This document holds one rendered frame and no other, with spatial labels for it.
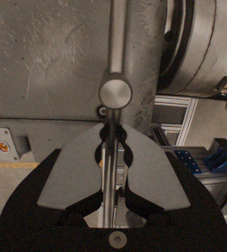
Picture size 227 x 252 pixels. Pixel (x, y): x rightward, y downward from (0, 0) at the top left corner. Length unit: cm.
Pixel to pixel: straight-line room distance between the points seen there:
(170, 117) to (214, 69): 123
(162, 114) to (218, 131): 98
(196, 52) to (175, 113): 126
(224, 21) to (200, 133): 184
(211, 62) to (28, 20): 28
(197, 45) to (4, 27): 28
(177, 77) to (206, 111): 166
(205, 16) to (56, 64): 22
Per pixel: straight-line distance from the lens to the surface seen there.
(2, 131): 31
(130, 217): 58
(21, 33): 24
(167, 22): 30
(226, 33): 29
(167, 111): 146
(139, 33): 21
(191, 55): 26
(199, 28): 26
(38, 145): 29
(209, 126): 207
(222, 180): 82
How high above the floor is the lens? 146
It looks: 61 degrees down
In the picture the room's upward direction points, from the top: 178 degrees clockwise
